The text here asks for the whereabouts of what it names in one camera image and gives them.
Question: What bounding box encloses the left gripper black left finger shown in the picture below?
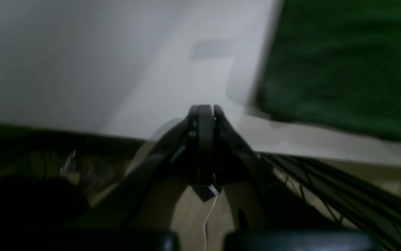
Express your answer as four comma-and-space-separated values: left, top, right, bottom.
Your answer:
82, 105, 215, 230

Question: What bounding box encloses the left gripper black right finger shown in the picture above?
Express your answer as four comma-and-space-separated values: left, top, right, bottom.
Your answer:
214, 105, 340, 232

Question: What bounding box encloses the dark green t-shirt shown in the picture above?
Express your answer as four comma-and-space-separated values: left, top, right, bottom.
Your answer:
257, 0, 401, 142

